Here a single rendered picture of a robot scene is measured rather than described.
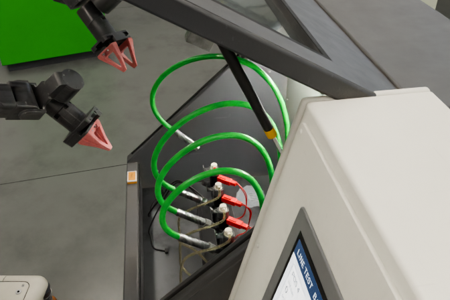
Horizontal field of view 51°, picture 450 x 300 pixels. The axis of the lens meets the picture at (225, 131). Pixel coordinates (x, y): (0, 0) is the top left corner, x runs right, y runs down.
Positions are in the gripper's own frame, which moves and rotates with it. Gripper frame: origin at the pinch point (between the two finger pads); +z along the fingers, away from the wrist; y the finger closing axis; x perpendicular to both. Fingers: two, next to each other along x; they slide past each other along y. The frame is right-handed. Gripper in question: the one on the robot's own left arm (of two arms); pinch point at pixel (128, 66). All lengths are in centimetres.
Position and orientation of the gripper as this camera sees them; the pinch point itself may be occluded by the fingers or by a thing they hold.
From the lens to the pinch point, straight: 132.2
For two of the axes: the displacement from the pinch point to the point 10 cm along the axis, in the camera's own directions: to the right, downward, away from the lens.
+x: -7.0, 4.9, 5.2
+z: 5.9, 8.1, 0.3
